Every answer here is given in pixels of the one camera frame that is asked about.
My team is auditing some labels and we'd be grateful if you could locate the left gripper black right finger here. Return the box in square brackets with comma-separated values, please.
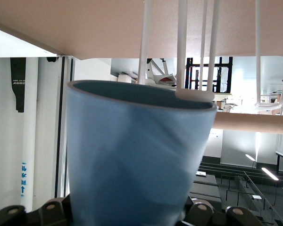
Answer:
[179, 198, 265, 226]

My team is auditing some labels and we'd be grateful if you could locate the brown table cover sheet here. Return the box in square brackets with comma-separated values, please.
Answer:
[0, 0, 283, 61]

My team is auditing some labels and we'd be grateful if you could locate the white machine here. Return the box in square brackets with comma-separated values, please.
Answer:
[145, 58, 178, 87]

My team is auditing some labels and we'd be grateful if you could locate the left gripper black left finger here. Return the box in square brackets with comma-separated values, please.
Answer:
[0, 194, 73, 226]

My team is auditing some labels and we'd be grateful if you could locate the black hanging banner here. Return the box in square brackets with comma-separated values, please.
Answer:
[10, 57, 27, 113]

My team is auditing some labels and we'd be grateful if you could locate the white wire cup rack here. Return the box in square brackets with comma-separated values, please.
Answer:
[136, 0, 283, 136]

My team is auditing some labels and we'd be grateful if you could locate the black metal frame cart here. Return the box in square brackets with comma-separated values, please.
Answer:
[184, 56, 234, 94]

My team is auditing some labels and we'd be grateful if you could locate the blue plastic cup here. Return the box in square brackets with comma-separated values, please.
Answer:
[66, 80, 218, 226]

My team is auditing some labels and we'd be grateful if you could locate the white pillar blue print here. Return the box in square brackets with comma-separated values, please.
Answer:
[20, 57, 39, 208]

